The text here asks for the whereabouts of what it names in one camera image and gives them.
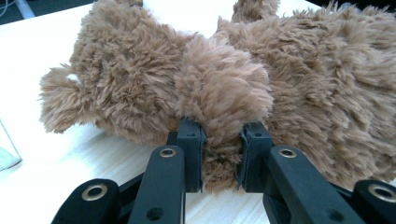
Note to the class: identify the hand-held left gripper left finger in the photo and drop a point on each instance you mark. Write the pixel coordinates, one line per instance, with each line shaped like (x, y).
(191, 146)

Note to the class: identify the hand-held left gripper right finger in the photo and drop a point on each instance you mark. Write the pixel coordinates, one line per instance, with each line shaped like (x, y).
(255, 146)

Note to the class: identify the brown teddy bear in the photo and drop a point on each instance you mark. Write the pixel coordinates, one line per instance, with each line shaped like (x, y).
(295, 77)

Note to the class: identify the clear plastic bag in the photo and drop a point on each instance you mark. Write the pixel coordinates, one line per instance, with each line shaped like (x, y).
(7, 155)

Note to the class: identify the white metal stand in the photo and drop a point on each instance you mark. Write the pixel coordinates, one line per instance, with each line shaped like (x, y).
(25, 7)

